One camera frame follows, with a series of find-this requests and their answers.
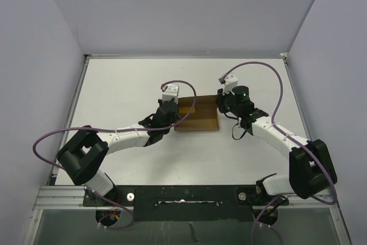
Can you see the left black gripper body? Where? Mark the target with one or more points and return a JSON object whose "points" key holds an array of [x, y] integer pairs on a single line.
{"points": [[177, 116]]}

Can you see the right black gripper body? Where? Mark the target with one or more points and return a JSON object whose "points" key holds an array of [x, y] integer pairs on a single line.
{"points": [[225, 102]]}

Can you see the brown cardboard box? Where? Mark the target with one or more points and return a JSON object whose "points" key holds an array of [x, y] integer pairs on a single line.
{"points": [[203, 117]]}

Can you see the yellow rectangular block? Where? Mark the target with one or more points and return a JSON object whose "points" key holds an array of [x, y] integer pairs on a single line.
{"points": [[187, 110]]}

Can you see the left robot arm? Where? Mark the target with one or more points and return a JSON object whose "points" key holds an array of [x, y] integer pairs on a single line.
{"points": [[82, 156]]}

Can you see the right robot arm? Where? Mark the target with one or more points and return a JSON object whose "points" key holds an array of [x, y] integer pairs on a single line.
{"points": [[310, 168]]}

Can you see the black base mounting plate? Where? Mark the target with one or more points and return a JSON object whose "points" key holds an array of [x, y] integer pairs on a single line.
{"points": [[189, 203]]}

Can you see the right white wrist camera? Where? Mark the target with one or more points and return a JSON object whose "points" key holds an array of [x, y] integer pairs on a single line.
{"points": [[229, 81]]}

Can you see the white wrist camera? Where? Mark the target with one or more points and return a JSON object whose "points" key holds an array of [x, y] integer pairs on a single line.
{"points": [[170, 92], [229, 81]]}

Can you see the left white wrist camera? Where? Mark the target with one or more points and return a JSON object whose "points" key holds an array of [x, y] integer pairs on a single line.
{"points": [[170, 92]]}

